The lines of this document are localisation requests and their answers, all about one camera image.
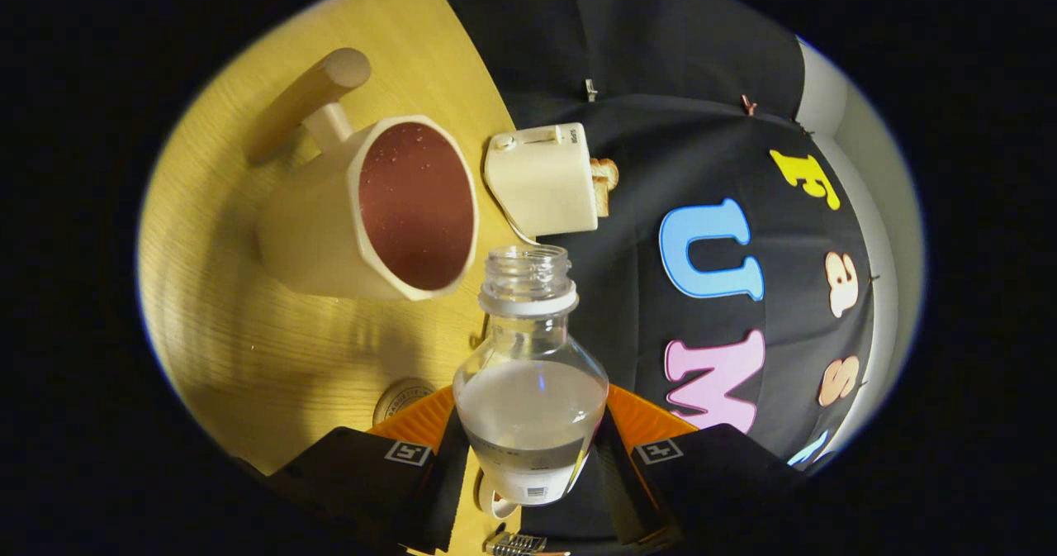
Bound white toaster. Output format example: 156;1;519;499
483;122;600;239

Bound clear juice bottle white label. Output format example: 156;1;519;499
453;245;610;507

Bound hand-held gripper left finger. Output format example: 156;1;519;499
268;385;472;555

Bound black backdrop cloth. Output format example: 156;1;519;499
396;0;876;556

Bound round cork coaster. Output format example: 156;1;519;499
372;377;437;426

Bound cream cup wooden handle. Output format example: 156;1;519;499
246;47;481;302

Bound wire basket holder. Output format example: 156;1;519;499
486;531;571;556

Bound wooden table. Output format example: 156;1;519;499
136;0;542;556

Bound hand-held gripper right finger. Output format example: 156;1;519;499
590;383;806;553

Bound white toaster cable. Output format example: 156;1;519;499
502;209;542;247

